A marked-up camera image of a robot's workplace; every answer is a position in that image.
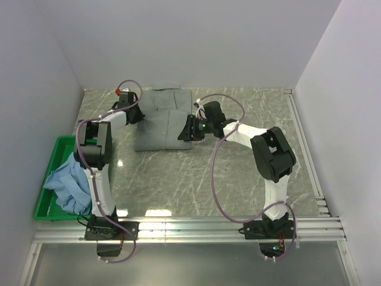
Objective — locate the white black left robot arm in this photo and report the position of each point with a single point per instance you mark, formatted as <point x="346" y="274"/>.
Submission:
<point x="94" y="151"/>

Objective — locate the aluminium side rail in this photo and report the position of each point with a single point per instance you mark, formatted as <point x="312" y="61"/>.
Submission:
<point x="320" y="198"/>

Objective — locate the grey long sleeve shirt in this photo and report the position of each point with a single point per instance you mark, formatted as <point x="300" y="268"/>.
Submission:
<point x="166" y="107"/>

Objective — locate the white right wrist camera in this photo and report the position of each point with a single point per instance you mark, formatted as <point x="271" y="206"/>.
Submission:
<point x="200" y="112"/>

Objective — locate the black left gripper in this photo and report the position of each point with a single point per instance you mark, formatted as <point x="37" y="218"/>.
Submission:
<point x="140" y="115"/>

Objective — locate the green plastic bin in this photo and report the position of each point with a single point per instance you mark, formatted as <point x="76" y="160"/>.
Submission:
<point x="46" y="208"/>

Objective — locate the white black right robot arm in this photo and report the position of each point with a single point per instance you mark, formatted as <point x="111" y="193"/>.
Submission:
<point x="273" y="157"/>

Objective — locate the blue long sleeve shirt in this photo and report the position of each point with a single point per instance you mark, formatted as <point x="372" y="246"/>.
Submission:
<point x="70" y="184"/>

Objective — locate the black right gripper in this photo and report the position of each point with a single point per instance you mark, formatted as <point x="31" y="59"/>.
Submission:
<point x="189" y="134"/>

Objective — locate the aluminium mounting rail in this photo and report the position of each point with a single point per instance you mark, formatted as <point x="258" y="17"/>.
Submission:
<point x="184" y="230"/>

